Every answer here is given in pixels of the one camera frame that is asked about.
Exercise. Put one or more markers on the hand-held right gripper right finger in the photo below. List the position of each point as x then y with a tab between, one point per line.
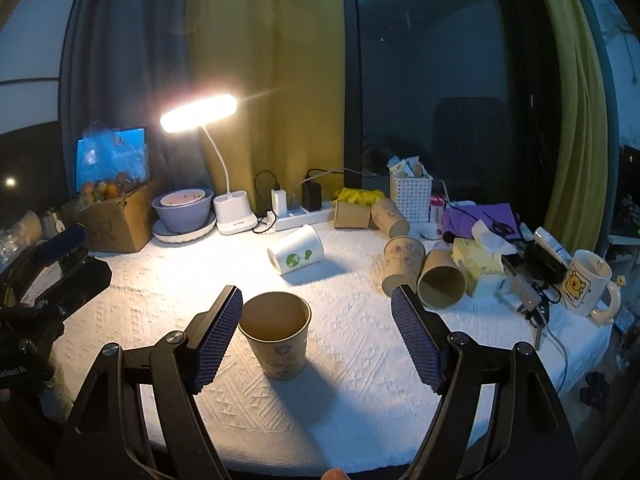
417	340

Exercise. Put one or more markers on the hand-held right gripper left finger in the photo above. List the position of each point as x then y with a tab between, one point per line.
216	340

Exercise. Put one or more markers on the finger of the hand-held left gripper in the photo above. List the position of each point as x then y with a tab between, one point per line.
57	245
82	277

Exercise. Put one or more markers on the patterned paper cup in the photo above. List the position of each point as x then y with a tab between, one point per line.
280	355
400	267
390	217

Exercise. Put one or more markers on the plain brown paper cup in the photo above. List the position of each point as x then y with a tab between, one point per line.
442	280

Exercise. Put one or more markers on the white cup with green print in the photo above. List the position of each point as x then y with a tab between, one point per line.
300	250

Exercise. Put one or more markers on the person's right hand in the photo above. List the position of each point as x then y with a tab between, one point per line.
333	475

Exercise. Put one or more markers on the clear plastic bottle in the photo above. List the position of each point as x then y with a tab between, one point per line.
17	235

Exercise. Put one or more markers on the cardboard box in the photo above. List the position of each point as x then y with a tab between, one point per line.
117	225

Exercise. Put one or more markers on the pile of small fruits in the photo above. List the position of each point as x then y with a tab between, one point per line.
102	190

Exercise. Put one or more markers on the yellow tissue box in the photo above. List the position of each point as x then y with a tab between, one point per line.
475	270

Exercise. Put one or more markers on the white plate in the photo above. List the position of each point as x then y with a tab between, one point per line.
165	235

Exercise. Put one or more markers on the small grey device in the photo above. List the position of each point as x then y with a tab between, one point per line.
525	296

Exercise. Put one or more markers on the lavender bowl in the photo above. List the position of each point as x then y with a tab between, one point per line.
182	217

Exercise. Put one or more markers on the white desk lamp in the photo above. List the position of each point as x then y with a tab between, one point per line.
235	216

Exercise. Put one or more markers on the pale pink bowl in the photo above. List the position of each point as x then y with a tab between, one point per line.
182	197

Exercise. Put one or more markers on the small pink bottle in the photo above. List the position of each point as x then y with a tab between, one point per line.
436	209

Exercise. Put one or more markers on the black scissors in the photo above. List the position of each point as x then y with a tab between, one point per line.
502	229

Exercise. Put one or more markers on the white plastic basket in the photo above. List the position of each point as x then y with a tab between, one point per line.
411	200

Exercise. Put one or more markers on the brown box with yellow cloth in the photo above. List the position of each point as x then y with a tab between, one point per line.
352	215

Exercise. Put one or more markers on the black device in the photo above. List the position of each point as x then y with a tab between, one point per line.
537	262

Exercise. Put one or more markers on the white power strip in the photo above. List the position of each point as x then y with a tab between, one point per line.
305	219

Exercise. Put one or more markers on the white charger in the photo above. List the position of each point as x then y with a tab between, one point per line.
279	201

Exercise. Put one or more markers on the yellow cloth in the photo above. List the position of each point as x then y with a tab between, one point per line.
357	195

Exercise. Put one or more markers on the white tube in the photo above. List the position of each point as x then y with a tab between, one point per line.
552	246

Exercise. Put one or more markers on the black charger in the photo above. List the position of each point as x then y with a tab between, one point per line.
312	196

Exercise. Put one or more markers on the cream mug with bear print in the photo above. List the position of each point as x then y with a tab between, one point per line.
582	285

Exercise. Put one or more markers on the packets in basket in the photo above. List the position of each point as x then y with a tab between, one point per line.
406	166

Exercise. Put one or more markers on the dark grey curtain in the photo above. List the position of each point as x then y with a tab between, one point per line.
125	60

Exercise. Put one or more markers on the yellow curtain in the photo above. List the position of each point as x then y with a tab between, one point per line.
575	110
270	85

